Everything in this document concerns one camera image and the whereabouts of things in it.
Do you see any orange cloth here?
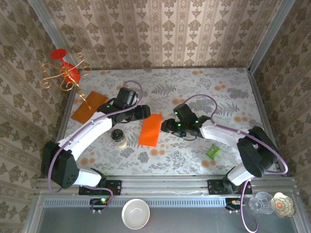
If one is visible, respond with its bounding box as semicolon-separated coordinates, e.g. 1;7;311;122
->
138;113;163;149

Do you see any glass jar with black lid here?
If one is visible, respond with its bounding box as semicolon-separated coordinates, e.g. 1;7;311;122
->
110;129;128;149

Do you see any amber brown flat board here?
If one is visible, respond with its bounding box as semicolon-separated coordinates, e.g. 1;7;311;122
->
70;91;109;126

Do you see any green snack packet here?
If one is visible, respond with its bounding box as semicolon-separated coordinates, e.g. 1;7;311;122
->
205;143;222;160

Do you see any right small controller board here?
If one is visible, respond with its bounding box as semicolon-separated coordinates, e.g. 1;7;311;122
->
225;197;247;215

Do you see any small controller board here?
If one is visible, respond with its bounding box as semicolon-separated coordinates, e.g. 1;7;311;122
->
225;197;247;215
89;197;109;215

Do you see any red wine glass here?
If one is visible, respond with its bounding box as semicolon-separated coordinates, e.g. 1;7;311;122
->
50;48;82;83

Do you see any left small controller board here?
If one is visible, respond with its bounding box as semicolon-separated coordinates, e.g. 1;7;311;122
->
89;197;109;215

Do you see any white bowl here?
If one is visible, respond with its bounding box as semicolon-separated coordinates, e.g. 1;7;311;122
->
121;198;151;231

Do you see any clear glass cup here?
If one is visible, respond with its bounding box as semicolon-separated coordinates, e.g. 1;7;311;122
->
248;191;276;215

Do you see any small patterned dish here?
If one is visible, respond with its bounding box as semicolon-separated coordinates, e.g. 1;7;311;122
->
270;192;296;217

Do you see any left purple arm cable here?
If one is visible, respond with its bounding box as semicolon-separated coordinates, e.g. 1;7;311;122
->
48;80;149;213

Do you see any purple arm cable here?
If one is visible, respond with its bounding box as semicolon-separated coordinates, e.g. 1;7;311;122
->
48;80;149;213
179;94;290;233

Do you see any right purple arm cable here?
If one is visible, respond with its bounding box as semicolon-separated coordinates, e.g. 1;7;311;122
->
179;94;290;233

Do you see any long aluminium base rail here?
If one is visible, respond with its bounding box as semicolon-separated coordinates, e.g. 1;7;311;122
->
35;175;298;195

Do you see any aluminium table side rail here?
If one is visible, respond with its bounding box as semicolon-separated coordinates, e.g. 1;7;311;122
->
247;68;288;177
44;89;77;178

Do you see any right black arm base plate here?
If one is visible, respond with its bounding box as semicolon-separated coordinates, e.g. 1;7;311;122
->
207;178;253;195

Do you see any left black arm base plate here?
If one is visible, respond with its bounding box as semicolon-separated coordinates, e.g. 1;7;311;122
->
78;180;123;196

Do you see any gold wire curl stand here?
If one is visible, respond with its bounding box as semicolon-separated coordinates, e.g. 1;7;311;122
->
38;51;93;110

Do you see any grey slotted cable duct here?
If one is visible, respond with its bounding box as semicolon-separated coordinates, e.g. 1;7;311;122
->
41;197;251;208

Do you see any aluminium corner post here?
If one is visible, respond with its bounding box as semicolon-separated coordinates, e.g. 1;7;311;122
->
27;0;71;69
247;0;296;74

